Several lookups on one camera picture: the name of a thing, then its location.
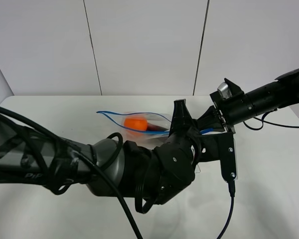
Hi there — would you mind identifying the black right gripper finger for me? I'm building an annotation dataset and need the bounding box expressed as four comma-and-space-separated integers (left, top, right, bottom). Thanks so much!
196, 106, 224, 131

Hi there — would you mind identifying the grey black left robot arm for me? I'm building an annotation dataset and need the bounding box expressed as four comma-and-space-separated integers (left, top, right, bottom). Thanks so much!
0, 100, 202, 238

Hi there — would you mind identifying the orange fruit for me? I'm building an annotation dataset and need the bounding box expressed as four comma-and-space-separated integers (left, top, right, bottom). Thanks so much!
124, 116, 148, 131

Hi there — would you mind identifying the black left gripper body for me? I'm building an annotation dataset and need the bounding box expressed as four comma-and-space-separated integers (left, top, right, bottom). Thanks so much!
134, 124, 207, 206

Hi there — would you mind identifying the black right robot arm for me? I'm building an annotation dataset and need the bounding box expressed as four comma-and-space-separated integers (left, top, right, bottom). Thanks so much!
194, 68, 299, 132

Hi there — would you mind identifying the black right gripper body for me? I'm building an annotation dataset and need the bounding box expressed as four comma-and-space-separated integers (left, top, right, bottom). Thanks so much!
210, 78, 252, 133

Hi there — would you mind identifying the dark purple eggplant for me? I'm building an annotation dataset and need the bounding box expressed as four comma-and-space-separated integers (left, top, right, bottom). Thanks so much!
147, 123, 168, 132

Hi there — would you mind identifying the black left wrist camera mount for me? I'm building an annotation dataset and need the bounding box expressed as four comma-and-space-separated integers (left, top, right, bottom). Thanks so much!
198, 132, 238, 183

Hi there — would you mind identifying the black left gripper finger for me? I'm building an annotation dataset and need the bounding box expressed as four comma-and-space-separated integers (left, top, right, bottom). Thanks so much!
169, 99, 193, 134

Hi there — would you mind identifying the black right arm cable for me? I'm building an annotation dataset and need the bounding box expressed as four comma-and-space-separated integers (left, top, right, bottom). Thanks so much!
243, 109, 299, 129

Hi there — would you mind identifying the clear blue-zip plastic bag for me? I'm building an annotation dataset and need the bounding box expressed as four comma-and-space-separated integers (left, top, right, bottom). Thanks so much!
97, 111, 172, 144

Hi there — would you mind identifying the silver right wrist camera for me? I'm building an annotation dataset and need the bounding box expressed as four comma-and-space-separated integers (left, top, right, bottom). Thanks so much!
217, 82, 233, 99

